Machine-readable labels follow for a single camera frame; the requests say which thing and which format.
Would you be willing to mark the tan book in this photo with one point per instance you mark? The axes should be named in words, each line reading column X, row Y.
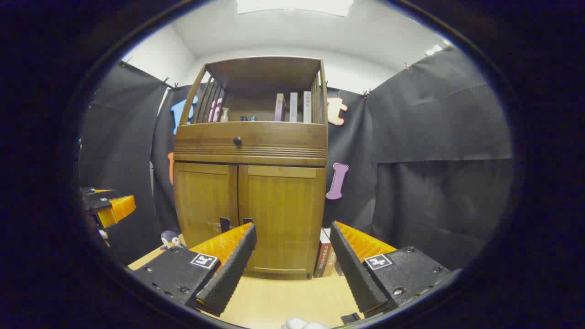
column 331, row 264

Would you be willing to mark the grey book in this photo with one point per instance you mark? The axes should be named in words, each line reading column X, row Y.
column 307, row 108

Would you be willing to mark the wooden cabinet drawer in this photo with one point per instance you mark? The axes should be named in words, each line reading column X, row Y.
column 274, row 137

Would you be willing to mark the penguin plush toy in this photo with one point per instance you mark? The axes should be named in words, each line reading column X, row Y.
column 170, row 239

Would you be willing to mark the red-brown book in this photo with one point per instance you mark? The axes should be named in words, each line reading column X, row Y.
column 323, row 256

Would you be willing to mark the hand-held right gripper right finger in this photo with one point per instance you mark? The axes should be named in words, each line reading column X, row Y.
column 356, row 269

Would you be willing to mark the white book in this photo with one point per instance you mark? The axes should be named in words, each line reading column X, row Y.
column 293, row 108

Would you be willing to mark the black backdrop cloth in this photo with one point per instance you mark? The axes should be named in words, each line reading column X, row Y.
column 434, row 160

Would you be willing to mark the white soft object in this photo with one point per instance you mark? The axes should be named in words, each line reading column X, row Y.
column 301, row 324

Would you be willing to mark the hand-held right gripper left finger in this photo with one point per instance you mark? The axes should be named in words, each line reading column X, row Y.
column 228, row 269

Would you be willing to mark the small clear bottle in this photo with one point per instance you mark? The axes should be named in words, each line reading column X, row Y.
column 224, row 115

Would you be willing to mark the wooden cabinet door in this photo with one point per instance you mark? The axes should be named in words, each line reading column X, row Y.
column 203, row 201
column 285, row 214

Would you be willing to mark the wooden double-door shoe cabinet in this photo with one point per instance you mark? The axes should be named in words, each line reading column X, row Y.
column 256, row 77

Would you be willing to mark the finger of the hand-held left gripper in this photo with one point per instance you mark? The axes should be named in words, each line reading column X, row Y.
column 96, row 191
column 119, row 208

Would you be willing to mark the ceiling light panel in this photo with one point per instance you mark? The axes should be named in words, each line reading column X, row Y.
column 295, row 5

